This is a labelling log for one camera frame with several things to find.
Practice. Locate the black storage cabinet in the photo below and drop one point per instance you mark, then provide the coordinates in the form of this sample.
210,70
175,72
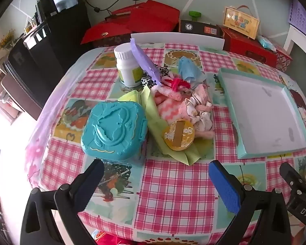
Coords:
56,38

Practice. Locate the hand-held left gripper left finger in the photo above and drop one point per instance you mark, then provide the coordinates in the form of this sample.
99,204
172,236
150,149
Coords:
91,183

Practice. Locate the blue face mask pack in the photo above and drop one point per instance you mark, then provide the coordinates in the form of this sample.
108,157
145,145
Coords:
266,42

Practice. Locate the red gift box gold emblem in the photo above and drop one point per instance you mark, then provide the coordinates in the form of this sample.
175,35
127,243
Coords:
104,30

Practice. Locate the purple plastic packet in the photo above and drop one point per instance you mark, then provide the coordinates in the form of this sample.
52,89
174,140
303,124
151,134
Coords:
145,61

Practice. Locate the light green cloth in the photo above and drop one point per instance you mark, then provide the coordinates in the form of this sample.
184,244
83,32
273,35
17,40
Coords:
153,122

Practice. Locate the purple plastic basket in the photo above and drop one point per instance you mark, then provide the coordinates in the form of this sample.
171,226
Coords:
302,15

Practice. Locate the black orange box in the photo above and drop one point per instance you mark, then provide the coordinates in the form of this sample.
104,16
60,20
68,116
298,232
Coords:
193,26

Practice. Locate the white board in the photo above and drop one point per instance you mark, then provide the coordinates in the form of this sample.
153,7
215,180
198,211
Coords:
176,38

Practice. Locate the light blue cloth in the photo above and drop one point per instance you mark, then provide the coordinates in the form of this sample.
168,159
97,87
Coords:
190,69

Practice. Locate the white plastic pill bottle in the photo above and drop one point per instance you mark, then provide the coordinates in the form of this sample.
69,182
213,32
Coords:
127,69

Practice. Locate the black white leopard scrunchie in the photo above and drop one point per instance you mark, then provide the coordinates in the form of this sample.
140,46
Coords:
148,81

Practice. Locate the pink checkered picture tablecloth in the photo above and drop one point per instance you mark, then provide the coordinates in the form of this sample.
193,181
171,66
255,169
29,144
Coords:
168,196

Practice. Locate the dark red carton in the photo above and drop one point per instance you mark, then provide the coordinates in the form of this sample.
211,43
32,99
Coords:
247,46

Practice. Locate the white side table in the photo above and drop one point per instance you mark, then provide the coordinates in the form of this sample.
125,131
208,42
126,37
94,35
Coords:
298,38

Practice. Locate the yellow flowers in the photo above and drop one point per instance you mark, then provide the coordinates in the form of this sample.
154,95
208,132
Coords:
7,39

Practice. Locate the round gold tin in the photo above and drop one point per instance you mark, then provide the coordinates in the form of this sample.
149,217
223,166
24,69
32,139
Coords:
178,135

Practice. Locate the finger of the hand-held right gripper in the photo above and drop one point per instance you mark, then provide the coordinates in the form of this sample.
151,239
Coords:
292,177

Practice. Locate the teal plastic case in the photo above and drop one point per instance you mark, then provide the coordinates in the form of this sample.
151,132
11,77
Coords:
112,132

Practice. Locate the red pink scrunchie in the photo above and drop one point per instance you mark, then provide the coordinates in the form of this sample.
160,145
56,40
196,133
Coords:
178,84

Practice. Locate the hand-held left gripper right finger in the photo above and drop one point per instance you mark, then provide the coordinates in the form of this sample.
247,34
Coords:
223,186

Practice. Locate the light pink cloth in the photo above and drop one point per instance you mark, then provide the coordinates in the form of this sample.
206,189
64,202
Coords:
199,93

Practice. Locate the green plastic knob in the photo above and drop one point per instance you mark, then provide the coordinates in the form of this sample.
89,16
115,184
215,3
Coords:
195,15

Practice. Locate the cream patterned scrunchie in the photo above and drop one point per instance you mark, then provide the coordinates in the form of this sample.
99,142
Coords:
195,108
204,123

